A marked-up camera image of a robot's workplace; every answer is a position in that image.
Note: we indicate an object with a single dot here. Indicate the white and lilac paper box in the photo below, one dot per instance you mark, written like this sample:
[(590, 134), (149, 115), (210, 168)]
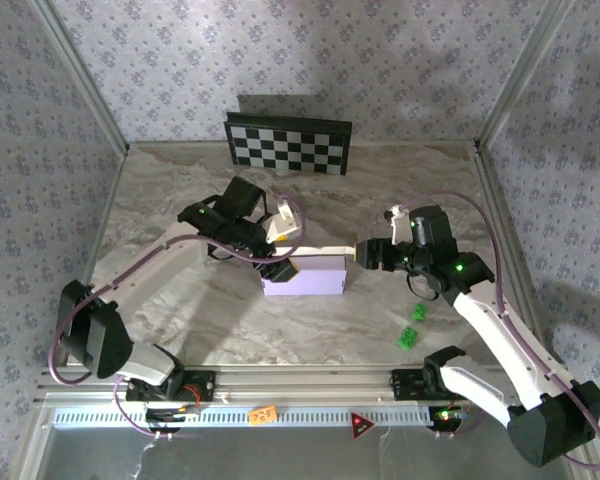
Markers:
[(315, 277)]

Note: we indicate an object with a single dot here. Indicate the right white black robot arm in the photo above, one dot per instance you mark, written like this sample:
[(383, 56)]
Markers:
[(500, 330)]

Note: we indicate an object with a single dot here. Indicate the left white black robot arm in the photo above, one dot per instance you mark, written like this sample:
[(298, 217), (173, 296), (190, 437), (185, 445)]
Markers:
[(150, 270)]

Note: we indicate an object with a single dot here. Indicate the black white checkerboard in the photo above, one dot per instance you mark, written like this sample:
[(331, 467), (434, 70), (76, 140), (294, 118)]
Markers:
[(290, 145)]

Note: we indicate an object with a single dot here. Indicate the small green tag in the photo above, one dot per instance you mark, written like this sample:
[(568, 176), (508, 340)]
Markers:
[(419, 313)]

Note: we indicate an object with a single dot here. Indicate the large green tag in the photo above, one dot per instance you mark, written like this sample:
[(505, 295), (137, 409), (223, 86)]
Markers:
[(408, 337)]

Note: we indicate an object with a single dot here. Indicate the orange sticker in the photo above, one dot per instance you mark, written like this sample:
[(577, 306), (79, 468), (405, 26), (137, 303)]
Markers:
[(263, 415)]

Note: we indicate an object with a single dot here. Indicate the red triangle sticker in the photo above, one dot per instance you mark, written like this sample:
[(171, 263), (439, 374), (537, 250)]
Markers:
[(360, 425)]

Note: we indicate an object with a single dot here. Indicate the grey metal sheet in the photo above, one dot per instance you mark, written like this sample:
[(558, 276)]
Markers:
[(280, 455)]

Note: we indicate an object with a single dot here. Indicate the left black controller board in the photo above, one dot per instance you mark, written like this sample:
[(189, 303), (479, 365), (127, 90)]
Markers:
[(170, 416)]

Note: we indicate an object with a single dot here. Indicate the black controller board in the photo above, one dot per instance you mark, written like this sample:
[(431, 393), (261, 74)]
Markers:
[(447, 417), (170, 416)]

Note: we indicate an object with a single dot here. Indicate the right black controller board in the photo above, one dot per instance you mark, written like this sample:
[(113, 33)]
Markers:
[(447, 417)]

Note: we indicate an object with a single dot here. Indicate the aluminium side rail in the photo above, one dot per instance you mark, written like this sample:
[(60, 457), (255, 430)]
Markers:
[(510, 225), (102, 210)]

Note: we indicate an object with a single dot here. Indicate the aluminium front rail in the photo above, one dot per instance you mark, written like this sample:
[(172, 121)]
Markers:
[(305, 382)]

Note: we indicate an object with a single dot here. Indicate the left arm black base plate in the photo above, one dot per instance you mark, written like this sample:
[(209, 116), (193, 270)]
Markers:
[(205, 387)]

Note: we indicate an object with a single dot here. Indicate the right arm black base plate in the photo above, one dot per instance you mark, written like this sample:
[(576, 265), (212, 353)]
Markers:
[(405, 385)]

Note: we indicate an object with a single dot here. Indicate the aluminium corner post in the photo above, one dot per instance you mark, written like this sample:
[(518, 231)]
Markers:
[(80, 75), (520, 75)]

